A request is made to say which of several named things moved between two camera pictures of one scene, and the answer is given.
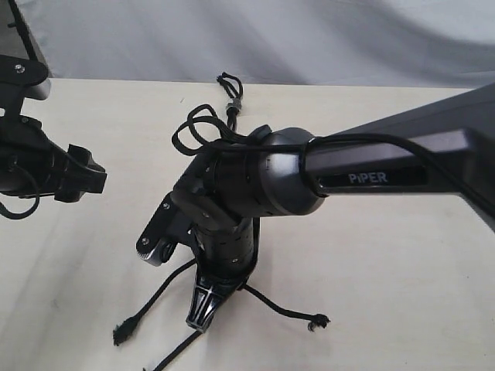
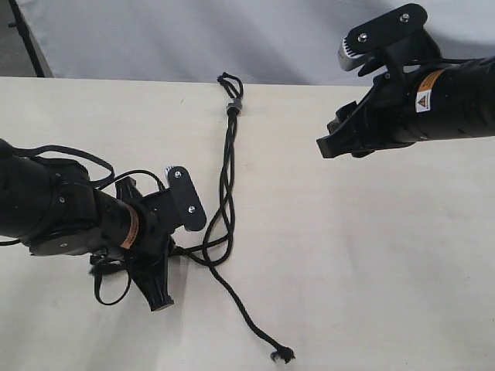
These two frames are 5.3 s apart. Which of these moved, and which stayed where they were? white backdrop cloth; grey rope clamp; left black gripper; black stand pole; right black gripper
Moved: left black gripper; right black gripper
Stayed: white backdrop cloth; black stand pole; grey rope clamp
